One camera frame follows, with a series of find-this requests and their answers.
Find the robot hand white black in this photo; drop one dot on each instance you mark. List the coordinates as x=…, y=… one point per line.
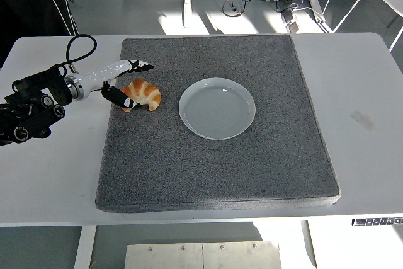
x=100, y=73

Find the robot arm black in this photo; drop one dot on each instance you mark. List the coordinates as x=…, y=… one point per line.
x=31, y=114

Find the grey metal plate with screws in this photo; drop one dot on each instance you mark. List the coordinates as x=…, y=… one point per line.
x=201, y=255

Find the table control panel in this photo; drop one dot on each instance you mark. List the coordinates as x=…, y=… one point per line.
x=378, y=221

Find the croissant bread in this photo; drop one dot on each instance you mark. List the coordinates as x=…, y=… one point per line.
x=146, y=92

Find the grey power adapter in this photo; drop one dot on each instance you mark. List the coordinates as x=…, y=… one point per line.
x=292, y=26

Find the white table leg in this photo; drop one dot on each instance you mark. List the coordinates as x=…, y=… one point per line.
x=309, y=243
x=84, y=247

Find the white slanted desk frame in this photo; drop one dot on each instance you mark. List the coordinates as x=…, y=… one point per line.
x=316, y=4

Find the grey speckled mat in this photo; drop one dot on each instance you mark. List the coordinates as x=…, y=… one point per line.
x=220, y=171

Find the white round plate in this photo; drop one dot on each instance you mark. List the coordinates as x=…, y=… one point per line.
x=217, y=111

